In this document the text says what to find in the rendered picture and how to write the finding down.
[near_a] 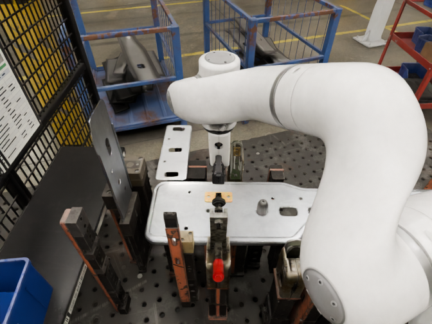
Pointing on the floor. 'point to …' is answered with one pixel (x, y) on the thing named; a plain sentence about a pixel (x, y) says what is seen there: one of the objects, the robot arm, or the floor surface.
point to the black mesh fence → (83, 66)
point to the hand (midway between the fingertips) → (218, 168)
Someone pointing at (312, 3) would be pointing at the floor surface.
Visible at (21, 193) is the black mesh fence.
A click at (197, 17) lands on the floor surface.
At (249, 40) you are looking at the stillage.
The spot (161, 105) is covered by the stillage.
